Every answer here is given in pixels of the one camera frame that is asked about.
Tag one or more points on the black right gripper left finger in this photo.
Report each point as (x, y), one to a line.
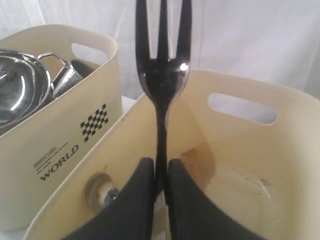
(130, 215)

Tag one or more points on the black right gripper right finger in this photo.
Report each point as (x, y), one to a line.
(193, 216)

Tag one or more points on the steel fork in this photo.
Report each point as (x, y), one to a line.
(163, 78)

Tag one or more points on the steel mug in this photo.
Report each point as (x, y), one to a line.
(71, 73)

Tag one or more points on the steel bowls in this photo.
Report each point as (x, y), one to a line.
(25, 86)

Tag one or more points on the steel spoon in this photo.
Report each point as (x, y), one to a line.
(100, 191)

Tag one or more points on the cream bin triangle mark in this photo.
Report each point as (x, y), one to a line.
(252, 147)

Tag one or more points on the cream bin circle mark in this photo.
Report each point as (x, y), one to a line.
(39, 153)

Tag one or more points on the white backdrop curtain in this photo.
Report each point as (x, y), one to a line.
(275, 41)

